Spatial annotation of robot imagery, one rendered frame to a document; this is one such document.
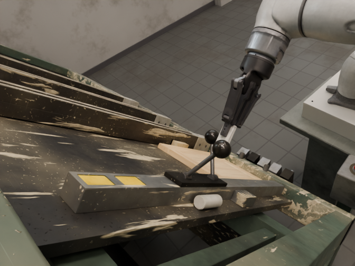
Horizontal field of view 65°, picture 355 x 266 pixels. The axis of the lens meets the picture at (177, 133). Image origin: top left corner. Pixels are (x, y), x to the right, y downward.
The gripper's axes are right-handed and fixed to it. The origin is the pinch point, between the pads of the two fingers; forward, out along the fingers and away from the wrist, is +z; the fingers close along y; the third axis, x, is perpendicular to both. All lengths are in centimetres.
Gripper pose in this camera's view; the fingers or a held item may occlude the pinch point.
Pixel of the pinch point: (225, 136)
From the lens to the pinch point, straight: 69.7
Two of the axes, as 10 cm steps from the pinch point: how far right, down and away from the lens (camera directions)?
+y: 5.9, 1.5, 7.9
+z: -3.9, 9.1, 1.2
